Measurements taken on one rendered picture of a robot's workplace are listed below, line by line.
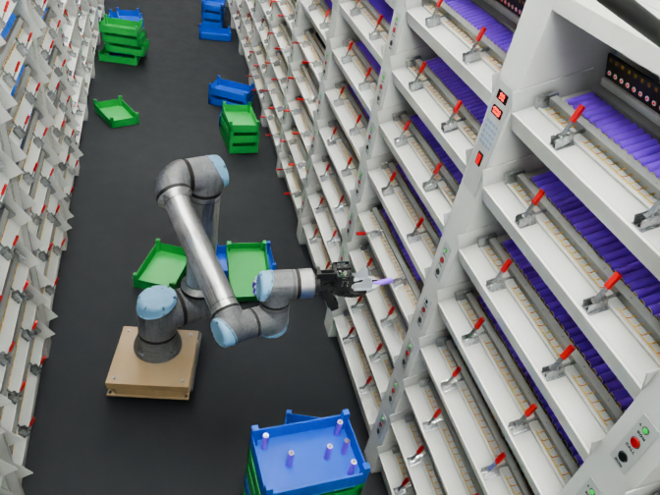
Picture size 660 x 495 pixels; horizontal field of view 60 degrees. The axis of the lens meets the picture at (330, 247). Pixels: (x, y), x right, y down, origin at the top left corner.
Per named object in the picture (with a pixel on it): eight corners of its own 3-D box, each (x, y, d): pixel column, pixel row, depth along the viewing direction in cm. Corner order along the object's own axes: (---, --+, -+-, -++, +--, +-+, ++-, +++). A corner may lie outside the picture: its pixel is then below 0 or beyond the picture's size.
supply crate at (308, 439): (263, 506, 154) (266, 491, 149) (248, 440, 168) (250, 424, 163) (365, 483, 164) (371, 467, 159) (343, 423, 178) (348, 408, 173)
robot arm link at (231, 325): (145, 156, 183) (226, 341, 160) (182, 151, 190) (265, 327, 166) (141, 179, 192) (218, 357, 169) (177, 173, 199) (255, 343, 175)
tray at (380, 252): (411, 333, 185) (408, 315, 178) (359, 221, 229) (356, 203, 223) (468, 314, 186) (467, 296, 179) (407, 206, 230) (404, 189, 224)
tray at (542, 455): (546, 516, 121) (550, 488, 112) (438, 311, 166) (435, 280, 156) (634, 485, 122) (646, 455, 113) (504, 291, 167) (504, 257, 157)
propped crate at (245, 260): (270, 300, 284) (273, 293, 277) (230, 302, 278) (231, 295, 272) (264, 247, 298) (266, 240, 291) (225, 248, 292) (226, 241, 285)
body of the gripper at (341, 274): (357, 277, 170) (317, 279, 167) (352, 298, 175) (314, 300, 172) (351, 260, 175) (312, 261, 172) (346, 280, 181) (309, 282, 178)
